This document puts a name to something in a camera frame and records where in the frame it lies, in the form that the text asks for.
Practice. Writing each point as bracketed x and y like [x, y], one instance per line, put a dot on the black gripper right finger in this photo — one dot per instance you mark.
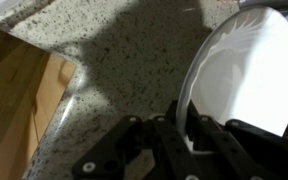
[248, 152]

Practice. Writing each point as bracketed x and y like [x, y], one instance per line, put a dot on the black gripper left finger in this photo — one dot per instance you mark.
[108, 158]

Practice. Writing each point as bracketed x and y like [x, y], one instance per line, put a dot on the small white glass plate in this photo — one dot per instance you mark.
[240, 72]

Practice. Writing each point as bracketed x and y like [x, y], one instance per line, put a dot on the wooden lower cabinet drawers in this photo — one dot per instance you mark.
[32, 83]

